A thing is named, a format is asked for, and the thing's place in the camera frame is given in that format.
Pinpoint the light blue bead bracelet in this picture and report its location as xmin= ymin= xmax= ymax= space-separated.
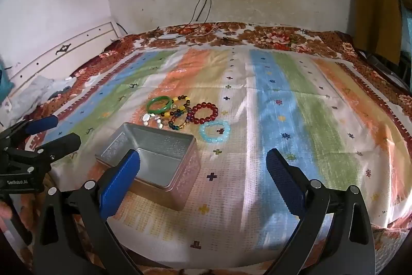
xmin=199 ymin=120 xmax=231 ymax=144

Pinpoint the person's left hand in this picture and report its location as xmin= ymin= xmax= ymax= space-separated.
xmin=0 ymin=202 xmax=14 ymax=220

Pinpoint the white headboard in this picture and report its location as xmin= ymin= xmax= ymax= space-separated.
xmin=0 ymin=21 xmax=121 ymax=92

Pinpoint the mustard hanging cloth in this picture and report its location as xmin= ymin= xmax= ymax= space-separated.
xmin=352 ymin=0 xmax=412 ymax=64

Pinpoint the yellow brown bead bracelet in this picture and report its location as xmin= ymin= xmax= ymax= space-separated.
xmin=162 ymin=95 xmax=190 ymax=118

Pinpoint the floral bedsheet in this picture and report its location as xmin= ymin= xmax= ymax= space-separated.
xmin=19 ymin=22 xmax=412 ymax=275

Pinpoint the striped pastel blanket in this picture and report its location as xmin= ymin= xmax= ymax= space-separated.
xmin=24 ymin=48 xmax=412 ymax=263

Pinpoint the teal cloth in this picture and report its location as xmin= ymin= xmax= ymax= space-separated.
xmin=0 ymin=67 xmax=15 ymax=102

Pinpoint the green jade bangle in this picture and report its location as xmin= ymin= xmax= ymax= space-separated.
xmin=146 ymin=96 xmax=173 ymax=114

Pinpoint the embossed metal tin box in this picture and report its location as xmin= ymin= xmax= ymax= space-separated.
xmin=94 ymin=122 xmax=202 ymax=212

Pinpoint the grey clothes pile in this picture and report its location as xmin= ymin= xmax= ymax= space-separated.
xmin=6 ymin=75 xmax=75 ymax=121

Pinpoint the multicolour glass bead bracelet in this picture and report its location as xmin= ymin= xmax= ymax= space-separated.
xmin=168 ymin=106 xmax=194 ymax=131

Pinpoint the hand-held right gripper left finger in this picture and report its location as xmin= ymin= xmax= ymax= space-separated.
xmin=32 ymin=149 xmax=145 ymax=275

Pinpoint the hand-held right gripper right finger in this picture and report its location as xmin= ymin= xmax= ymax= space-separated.
xmin=265 ymin=148 xmax=377 ymax=275

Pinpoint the red bead bracelet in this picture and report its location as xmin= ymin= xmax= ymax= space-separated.
xmin=192 ymin=103 xmax=219 ymax=125

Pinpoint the white shell bracelet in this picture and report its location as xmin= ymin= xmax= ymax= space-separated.
xmin=143 ymin=113 xmax=165 ymax=129

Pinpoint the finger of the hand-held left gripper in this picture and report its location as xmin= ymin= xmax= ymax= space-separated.
xmin=0 ymin=115 xmax=59 ymax=150
xmin=19 ymin=132 xmax=82 ymax=166

